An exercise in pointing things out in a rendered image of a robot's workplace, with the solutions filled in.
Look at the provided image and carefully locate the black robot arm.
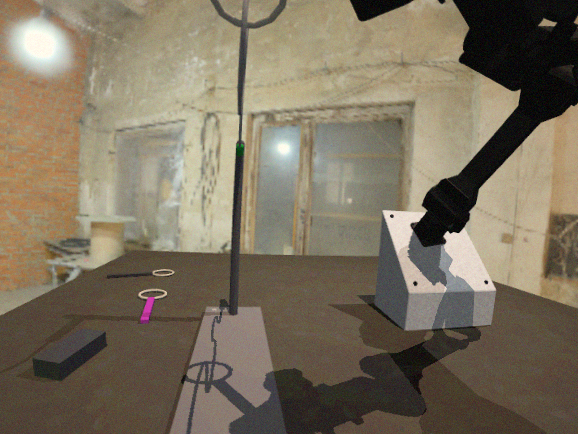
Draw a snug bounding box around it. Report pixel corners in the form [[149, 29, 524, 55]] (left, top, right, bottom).
[[410, 0, 578, 247]]

